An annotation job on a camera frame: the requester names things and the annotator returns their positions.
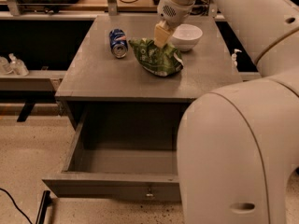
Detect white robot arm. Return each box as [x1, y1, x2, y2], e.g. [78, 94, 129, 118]
[160, 0, 299, 224]

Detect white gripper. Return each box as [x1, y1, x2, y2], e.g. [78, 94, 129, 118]
[154, 0, 194, 48]

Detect metal drawer knob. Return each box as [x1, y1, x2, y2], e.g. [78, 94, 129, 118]
[145, 187, 154, 199]

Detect black stand leg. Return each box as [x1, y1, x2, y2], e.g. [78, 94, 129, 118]
[35, 190, 52, 224]

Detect black cable on floor left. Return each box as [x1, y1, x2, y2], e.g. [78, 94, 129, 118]
[0, 188, 34, 224]

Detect green jalapeno chip bag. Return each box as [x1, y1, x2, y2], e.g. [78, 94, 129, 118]
[129, 38, 183, 77]

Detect grey cabinet counter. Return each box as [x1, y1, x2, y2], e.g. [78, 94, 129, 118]
[56, 13, 242, 127]

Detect grey open top drawer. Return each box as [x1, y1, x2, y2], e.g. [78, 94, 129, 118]
[43, 109, 180, 202]

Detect blue soda can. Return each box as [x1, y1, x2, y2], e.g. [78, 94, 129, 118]
[109, 29, 128, 59]

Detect white pump dispenser bottle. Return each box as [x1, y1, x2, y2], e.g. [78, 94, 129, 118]
[231, 49, 242, 67]

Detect white ceramic bowl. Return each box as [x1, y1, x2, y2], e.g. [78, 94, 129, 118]
[170, 24, 203, 51]

